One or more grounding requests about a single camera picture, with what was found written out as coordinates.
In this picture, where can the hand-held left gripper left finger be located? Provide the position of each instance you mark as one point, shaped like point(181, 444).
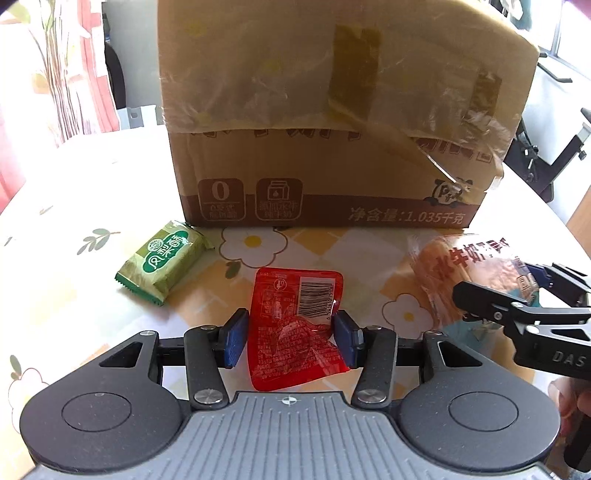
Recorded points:
point(235, 339)

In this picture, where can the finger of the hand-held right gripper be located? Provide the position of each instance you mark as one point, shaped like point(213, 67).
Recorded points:
point(568, 281)
point(489, 300)

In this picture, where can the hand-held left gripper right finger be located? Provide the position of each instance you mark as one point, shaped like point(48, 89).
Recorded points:
point(346, 339)

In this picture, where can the panda print bread packet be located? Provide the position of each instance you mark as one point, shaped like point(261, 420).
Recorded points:
point(461, 267)

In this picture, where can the red snack packet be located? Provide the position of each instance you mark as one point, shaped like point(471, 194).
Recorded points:
point(288, 341)

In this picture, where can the brown cardboard box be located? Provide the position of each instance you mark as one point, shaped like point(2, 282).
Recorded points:
point(323, 184)

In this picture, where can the person's right hand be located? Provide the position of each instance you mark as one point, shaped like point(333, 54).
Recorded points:
point(570, 401)

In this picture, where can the green snack packet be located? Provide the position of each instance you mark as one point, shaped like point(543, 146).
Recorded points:
point(161, 261)

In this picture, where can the black exercise bike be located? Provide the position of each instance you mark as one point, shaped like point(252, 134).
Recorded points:
point(535, 157)

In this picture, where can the white plastic bin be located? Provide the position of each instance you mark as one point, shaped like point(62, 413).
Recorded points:
point(138, 117)

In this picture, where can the dark round object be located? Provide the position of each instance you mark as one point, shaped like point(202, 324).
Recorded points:
point(115, 76)

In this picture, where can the plant print curtain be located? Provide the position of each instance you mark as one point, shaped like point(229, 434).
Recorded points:
point(60, 92)

